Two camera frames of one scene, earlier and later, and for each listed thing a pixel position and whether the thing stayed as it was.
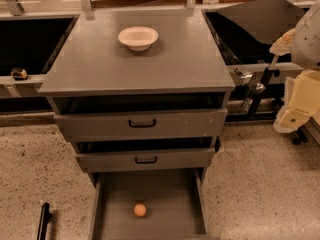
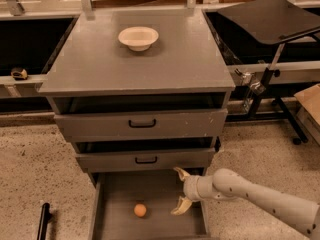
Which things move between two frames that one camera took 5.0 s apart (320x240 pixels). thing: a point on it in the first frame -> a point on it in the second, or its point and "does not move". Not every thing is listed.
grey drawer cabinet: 163,108 does not move
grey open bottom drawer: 175,201 does not move
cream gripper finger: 283,45 -> 184,205
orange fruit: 139,210 does not move
